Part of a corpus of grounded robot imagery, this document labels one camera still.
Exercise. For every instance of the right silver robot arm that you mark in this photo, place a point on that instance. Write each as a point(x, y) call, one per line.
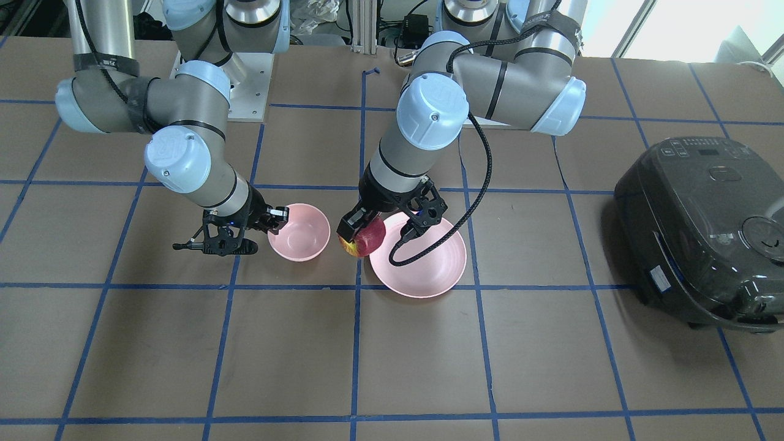
point(108, 94)

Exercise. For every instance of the pink plate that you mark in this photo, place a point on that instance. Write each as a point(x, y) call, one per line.
point(434, 274)

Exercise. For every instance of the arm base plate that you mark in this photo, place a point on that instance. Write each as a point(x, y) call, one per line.
point(234, 91)

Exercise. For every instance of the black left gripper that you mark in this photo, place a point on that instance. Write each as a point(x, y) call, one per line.
point(381, 194)

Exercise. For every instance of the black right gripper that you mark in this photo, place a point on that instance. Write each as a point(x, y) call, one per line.
point(255, 206)

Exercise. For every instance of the black rice cooker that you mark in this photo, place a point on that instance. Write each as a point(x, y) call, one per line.
point(703, 217)

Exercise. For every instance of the red apple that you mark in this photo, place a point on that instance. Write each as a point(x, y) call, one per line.
point(367, 240)

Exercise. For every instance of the pink bowl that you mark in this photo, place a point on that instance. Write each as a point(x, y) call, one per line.
point(304, 237)

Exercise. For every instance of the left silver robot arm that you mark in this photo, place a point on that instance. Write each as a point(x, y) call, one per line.
point(507, 62)

